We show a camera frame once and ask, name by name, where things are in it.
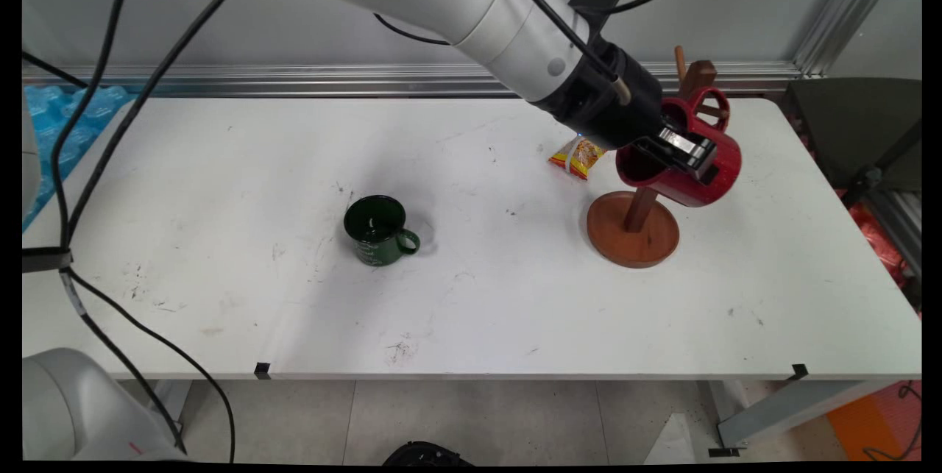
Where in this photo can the dark green mug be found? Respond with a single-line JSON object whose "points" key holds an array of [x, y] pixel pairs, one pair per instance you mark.
{"points": [[375, 249]]}

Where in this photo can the aluminum frame post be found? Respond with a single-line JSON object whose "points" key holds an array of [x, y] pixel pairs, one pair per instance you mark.
{"points": [[846, 17]]}

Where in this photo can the black table edge clip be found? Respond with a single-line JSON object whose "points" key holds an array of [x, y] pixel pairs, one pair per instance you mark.
{"points": [[800, 371], [262, 370]]}

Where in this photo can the black object on floor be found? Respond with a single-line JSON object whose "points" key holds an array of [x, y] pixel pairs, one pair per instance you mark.
{"points": [[427, 454]]}

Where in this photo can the red mug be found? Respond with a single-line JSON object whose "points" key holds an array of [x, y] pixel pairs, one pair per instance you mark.
{"points": [[725, 171]]}

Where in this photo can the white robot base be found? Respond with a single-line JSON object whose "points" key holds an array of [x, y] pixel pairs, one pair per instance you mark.
{"points": [[73, 407]]}

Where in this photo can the aluminum frame rail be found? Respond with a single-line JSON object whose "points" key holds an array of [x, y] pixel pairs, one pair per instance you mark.
{"points": [[901, 226], [294, 79]]}

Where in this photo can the blue bubble wrap sheet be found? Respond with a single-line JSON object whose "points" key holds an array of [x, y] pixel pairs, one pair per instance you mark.
{"points": [[81, 109]]}

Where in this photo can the red plastic bag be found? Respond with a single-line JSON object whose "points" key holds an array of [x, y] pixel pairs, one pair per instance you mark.
{"points": [[876, 237]]}

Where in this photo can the grey table leg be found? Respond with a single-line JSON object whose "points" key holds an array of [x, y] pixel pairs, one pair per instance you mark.
{"points": [[780, 407], [173, 396]]}

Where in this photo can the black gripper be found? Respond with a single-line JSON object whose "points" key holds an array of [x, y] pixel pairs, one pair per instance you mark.
{"points": [[596, 101]]}

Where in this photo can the orange red floor mat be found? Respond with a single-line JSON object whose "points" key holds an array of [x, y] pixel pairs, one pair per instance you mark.
{"points": [[861, 421]]}

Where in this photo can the wooden mug stand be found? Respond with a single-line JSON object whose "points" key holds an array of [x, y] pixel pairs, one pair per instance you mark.
{"points": [[633, 237]]}

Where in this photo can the yellow snack packet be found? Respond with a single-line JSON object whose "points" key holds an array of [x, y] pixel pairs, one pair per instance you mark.
{"points": [[581, 157]]}

